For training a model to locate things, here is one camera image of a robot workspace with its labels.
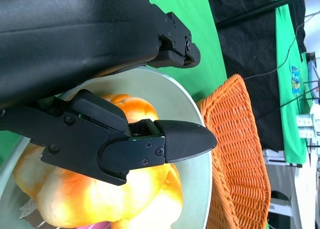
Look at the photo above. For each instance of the orange wicker basket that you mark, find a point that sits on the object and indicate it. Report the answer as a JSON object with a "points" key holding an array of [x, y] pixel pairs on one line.
{"points": [[237, 139]]}

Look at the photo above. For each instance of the white metal cabinet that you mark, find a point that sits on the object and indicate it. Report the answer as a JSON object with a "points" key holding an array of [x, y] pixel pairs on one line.
{"points": [[282, 189]]}

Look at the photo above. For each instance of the pale twisted bread orange glaze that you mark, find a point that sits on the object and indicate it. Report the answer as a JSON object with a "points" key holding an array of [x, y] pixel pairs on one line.
{"points": [[100, 201]]}

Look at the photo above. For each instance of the black backdrop curtain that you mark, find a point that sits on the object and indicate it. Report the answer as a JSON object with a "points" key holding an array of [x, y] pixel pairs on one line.
{"points": [[250, 51]]}

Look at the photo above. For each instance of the small white printed box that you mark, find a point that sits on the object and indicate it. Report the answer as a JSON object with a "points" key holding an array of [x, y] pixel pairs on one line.
{"points": [[307, 132], [305, 120]]}

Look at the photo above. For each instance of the green tablecloth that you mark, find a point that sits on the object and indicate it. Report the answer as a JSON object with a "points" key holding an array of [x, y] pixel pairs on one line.
{"points": [[195, 14]]}

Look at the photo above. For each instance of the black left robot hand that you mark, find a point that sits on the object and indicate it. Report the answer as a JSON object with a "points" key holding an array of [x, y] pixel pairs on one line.
{"points": [[62, 39]]}

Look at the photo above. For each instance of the grey-green round bowl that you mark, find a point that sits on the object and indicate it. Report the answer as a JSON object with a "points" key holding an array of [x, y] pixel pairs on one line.
{"points": [[160, 89]]}

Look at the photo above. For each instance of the black backdrop pole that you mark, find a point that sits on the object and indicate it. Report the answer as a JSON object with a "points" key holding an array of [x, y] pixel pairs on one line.
{"points": [[250, 13]]}

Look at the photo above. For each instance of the green cloth with cartoon print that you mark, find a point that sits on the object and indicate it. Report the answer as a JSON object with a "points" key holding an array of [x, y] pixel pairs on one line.
{"points": [[292, 101]]}

